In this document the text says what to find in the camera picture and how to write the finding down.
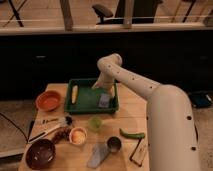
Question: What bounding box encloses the metal measuring cup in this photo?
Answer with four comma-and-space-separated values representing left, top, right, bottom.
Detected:
107, 136, 122, 153

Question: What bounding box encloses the green pepper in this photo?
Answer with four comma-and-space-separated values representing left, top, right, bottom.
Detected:
119, 128, 145, 139

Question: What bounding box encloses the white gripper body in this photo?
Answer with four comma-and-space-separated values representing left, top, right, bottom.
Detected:
92, 73, 115, 90

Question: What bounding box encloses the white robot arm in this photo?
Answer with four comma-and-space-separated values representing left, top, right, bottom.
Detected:
93, 53, 201, 171

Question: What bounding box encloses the black office chair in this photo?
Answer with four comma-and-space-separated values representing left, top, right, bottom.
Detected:
92, 0, 162, 25

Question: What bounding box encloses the orange bowl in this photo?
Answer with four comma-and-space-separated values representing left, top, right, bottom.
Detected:
35, 90, 61, 112

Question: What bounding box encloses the grey cloth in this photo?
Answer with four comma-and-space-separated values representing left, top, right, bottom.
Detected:
87, 143, 109, 169

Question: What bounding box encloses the black framed wooden block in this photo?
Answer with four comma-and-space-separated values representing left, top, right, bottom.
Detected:
130, 139, 147, 167

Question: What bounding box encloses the yellow corn cob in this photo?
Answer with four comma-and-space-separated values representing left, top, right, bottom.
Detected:
71, 85, 78, 104

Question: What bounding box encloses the grey sponge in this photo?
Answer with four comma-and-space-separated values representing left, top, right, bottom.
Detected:
98, 93, 110, 108

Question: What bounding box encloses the black cable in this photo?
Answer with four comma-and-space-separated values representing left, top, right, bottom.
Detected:
0, 112, 29, 144

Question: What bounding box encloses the dark brown bowl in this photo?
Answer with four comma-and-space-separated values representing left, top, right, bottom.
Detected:
25, 139, 56, 170

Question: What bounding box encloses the green plastic tray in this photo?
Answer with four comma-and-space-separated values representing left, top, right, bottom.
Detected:
64, 78, 119, 114

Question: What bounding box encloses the small cup with orange contents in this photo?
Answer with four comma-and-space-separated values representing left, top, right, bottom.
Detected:
69, 127, 87, 146

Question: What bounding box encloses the green plastic cup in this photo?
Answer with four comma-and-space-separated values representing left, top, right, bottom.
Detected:
88, 117, 102, 132

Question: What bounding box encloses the brown pine cone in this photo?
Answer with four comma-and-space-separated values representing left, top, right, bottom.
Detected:
52, 127, 71, 144

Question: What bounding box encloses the white handled brush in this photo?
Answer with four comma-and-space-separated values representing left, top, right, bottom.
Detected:
28, 116, 72, 143

